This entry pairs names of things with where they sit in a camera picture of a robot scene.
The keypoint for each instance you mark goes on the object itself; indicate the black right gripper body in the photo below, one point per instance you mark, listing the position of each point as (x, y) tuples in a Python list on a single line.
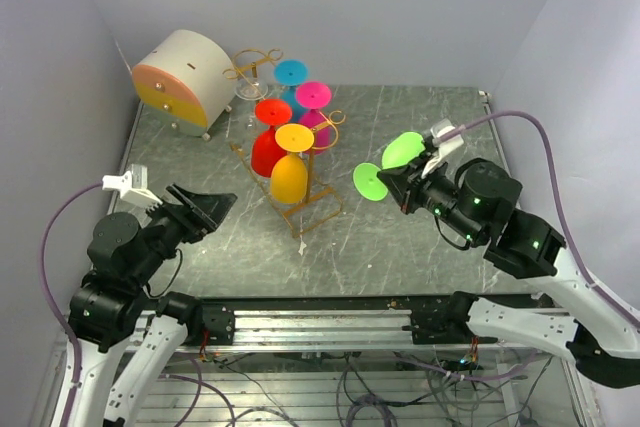
[(428, 191)]

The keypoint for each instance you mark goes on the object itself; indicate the red wine glass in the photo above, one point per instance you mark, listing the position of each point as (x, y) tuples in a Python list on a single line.
[(265, 151)]

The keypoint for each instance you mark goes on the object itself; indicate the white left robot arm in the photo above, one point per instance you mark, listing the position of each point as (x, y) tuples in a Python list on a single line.
[(120, 297)]

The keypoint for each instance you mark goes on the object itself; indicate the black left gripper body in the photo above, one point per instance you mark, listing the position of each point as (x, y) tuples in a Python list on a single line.
[(170, 224)]

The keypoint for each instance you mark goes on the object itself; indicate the pink wine glass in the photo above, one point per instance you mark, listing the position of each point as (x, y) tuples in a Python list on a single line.
[(313, 96)]

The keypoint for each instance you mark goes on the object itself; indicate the green wine glass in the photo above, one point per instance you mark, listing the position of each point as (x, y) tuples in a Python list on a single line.
[(399, 152)]

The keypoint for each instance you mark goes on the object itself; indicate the blue wine glass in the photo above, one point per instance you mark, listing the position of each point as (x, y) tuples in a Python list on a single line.
[(291, 74)]

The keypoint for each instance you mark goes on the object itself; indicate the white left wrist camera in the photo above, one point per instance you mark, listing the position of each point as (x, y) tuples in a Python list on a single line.
[(132, 187)]

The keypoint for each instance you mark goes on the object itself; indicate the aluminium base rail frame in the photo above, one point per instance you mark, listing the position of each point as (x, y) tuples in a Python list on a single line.
[(322, 324)]

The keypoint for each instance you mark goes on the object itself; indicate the orange wine glass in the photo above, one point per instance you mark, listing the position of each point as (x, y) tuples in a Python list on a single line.
[(289, 179)]

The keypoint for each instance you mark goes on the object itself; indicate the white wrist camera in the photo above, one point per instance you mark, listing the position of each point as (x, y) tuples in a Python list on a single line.
[(444, 141), (132, 187)]

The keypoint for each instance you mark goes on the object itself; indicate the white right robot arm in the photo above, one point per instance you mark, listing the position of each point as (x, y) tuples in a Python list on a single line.
[(479, 204)]

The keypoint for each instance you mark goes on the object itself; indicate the clear wine glass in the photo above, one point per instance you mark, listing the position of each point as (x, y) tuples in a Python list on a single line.
[(248, 93)]

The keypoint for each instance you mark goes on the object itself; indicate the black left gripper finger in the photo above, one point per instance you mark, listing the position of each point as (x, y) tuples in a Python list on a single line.
[(227, 201), (202, 205)]

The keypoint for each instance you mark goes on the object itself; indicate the round white drawer cabinet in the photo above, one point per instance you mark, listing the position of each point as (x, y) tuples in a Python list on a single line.
[(183, 81)]

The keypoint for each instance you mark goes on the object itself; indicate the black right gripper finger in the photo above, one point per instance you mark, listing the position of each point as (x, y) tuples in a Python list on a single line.
[(396, 175), (399, 190)]

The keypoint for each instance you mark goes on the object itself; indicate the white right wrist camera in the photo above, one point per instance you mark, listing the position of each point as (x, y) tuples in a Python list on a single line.
[(444, 141)]

